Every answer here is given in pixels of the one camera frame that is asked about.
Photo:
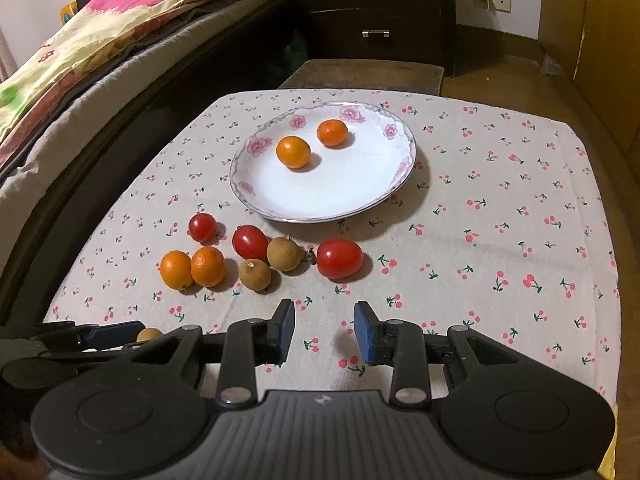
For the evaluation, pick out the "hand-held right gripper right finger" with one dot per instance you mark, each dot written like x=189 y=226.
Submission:
x=364 y=336

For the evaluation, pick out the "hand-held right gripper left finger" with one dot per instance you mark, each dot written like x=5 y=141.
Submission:
x=284 y=334

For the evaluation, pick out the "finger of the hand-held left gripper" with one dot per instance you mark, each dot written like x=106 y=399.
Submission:
x=117 y=334

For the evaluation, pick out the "brown longan with stem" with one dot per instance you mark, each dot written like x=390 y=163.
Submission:
x=284 y=254

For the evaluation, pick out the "large cherry tomato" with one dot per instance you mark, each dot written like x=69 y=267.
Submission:
x=340 y=258

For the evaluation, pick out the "small orange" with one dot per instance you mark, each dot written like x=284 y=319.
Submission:
x=207 y=266
x=293 y=152
x=332 y=132
x=176 y=270

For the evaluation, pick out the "oval cherry tomato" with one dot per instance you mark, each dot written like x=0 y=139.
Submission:
x=250 y=242

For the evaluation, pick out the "small round cherry tomato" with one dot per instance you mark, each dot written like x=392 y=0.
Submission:
x=202 y=227

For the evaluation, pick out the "white floral rim plate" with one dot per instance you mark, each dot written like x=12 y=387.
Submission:
x=330 y=185

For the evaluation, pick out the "cherry print tablecloth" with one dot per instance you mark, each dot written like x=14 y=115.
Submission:
x=475 y=260

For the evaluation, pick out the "bed with quilt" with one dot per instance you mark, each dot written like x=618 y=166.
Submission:
x=75 y=110

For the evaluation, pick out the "dark wooden bench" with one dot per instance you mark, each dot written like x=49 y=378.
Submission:
x=360 y=77

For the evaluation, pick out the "floral quilt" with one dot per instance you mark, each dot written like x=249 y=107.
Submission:
x=100 y=35

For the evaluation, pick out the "dark wooden nightstand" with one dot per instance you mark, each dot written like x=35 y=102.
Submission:
x=330 y=20

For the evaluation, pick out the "crumpled plastic wrapper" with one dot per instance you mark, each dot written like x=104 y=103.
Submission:
x=550 y=65

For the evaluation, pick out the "light wooden cabinet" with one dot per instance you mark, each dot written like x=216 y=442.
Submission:
x=605 y=50

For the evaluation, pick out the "beige wall outlet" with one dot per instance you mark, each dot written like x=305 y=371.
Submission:
x=500 y=1

